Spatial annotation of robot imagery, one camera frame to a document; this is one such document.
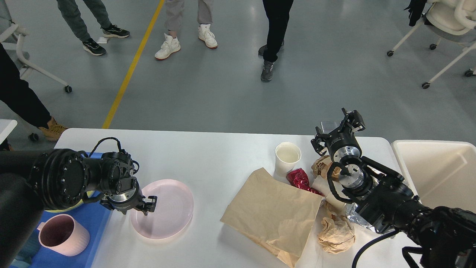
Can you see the tipped white paper cup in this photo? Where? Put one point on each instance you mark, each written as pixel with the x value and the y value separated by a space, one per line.
pixel 322 186

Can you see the teal mug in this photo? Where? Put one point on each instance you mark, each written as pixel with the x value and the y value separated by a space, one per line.
pixel 25 255

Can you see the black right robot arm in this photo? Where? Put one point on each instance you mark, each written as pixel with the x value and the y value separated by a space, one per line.
pixel 446 237

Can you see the person with tan boots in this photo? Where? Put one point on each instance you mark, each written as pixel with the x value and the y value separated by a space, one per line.
pixel 22 100

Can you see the silver foil wrapper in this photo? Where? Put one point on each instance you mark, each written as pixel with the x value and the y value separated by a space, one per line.
pixel 353 217

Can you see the blue plastic tray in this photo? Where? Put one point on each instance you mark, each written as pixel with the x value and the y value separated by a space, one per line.
pixel 92 217

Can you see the yellow plate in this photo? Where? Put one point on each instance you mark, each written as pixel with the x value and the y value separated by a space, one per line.
pixel 74 206

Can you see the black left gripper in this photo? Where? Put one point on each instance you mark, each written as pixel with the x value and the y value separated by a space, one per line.
pixel 132 199

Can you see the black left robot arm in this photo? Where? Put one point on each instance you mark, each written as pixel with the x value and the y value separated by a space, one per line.
pixel 35 181

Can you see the white plastic bin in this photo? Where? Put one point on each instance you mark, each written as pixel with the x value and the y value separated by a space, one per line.
pixel 443 173

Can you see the crumpled brown paper ball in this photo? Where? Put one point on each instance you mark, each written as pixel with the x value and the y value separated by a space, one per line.
pixel 337 235

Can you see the crumpled brown paper upper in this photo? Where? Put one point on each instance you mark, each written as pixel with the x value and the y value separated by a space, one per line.
pixel 321 167

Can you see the white rolling chair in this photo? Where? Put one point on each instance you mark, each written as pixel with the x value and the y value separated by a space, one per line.
pixel 451 20

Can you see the white paper cup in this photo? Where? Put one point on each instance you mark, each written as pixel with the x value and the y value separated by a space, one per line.
pixel 287 155
pixel 322 186

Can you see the person in black trousers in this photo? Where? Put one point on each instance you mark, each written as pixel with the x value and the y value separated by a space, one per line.
pixel 278 14

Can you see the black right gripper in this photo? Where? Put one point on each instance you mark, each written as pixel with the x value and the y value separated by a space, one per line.
pixel 341 144

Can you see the brown paper bag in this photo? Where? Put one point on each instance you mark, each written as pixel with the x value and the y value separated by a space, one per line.
pixel 274 215

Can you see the red foil wrapper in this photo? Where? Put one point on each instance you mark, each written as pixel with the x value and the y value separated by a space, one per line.
pixel 298 178

